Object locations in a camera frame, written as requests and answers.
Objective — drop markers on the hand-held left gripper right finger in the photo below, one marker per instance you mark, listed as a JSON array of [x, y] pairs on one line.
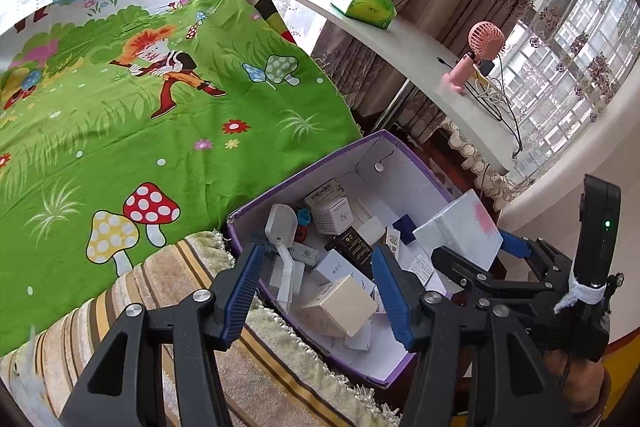
[[395, 302]]

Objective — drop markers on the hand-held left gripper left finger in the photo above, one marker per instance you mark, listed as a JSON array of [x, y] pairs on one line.
[[240, 297]]

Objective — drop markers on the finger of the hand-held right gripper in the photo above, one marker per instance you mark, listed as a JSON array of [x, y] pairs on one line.
[[465, 269], [515, 244]]

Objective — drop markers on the white barcode medicine box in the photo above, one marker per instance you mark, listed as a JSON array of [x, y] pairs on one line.
[[419, 268]]

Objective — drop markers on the white box with pink stain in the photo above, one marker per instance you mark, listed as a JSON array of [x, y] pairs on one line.
[[460, 227]]

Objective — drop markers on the plain pale cardboard box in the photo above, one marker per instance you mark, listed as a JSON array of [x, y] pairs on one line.
[[337, 309]]

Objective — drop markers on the black product box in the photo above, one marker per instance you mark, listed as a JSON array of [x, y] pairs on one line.
[[355, 248]]

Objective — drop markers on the white box with printed text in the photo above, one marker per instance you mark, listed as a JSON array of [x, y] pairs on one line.
[[332, 268]]

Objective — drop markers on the dark blue small box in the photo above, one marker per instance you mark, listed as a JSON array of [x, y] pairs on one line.
[[405, 229]]

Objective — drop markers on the plain white box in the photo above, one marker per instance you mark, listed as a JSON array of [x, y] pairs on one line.
[[371, 231]]

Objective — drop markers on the small white box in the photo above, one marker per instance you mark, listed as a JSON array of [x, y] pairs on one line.
[[304, 253]]

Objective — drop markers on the white plastic holder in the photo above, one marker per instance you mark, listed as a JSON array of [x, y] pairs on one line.
[[279, 227]]

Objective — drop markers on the white cube box with drawing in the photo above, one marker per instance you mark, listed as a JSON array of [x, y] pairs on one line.
[[337, 213]]

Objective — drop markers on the beige tall printed box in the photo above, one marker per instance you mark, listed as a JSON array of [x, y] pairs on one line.
[[322, 194]]

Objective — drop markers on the purple cardboard box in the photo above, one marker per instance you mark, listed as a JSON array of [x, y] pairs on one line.
[[370, 154]]

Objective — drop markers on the person's right hand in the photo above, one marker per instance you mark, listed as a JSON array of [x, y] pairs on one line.
[[575, 387]]

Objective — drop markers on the striped plush cushion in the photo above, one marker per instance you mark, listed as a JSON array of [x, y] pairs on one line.
[[175, 272]]

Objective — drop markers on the pink desk fan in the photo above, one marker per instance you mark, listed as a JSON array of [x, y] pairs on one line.
[[460, 74]]

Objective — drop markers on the chrome desk leg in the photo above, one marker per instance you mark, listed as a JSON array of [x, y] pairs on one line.
[[395, 102]]

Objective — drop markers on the purple flowered sheer curtain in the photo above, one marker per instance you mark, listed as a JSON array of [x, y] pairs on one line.
[[575, 57]]

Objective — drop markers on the green printed blanket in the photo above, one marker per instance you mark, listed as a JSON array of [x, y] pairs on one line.
[[125, 132]]

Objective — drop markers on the white curved desk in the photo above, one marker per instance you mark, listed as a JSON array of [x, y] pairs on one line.
[[425, 57]]

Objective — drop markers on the green tissue pack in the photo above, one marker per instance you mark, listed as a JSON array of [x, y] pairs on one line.
[[367, 4]]

